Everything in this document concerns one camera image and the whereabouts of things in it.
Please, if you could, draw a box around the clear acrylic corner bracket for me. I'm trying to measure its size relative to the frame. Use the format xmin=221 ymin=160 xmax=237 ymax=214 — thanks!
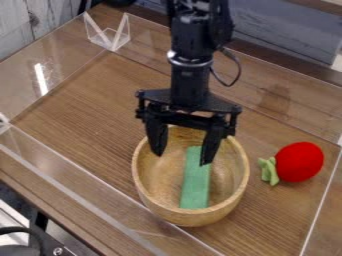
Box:
xmin=83 ymin=13 xmax=131 ymax=52

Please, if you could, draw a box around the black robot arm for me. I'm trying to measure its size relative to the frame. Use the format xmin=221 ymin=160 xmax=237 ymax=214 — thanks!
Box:
xmin=136 ymin=0 xmax=242 ymax=164

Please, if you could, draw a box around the black table frame bracket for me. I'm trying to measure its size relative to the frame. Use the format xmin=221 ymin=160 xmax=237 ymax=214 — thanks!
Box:
xmin=0 ymin=208 xmax=78 ymax=256

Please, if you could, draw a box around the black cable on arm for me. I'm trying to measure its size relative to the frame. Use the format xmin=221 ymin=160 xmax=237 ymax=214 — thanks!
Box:
xmin=208 ymin=46 xmax=243 ymax=88

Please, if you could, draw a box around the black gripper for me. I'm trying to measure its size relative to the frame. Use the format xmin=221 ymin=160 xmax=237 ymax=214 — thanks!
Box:
xmin=136 ymin=63 xmax=242 ymax=165

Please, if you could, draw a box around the red plush tomato toy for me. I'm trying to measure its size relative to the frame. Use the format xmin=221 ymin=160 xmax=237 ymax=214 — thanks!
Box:
xmin=258 ymin=142 xmax=325 ymax=186

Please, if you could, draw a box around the green rectangular block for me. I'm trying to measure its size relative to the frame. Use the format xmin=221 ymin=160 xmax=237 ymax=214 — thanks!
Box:
xmin=179 ymin=146 xmax=211 ymax=209

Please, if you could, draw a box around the brown wooden bowl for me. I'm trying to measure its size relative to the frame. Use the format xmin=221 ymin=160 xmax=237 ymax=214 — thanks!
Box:
xmin=131 ymin=126 xmax=250 ymax=227

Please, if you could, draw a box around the clear acrylic front wall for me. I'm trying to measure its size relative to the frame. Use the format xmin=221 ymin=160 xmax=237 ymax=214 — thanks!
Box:
xmin=0 ymin=124 xmax=223 ymax=256

